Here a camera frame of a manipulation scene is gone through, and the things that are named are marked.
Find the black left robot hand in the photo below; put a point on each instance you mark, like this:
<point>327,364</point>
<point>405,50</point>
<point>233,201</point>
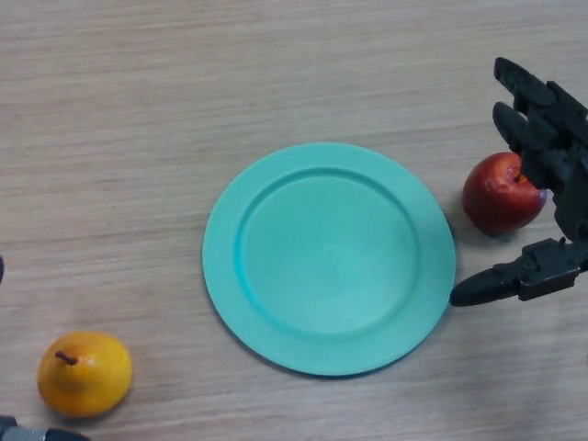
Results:
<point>27,435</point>

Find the red apple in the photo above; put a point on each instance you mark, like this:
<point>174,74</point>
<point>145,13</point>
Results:
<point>494,202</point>

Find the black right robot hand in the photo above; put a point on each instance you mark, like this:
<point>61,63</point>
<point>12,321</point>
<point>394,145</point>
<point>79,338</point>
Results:
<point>551,138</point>

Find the yellow pear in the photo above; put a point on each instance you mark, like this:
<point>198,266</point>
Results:
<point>85,376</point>

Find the green round plate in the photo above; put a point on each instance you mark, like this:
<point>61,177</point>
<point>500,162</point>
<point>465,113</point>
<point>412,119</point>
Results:
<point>328,259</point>

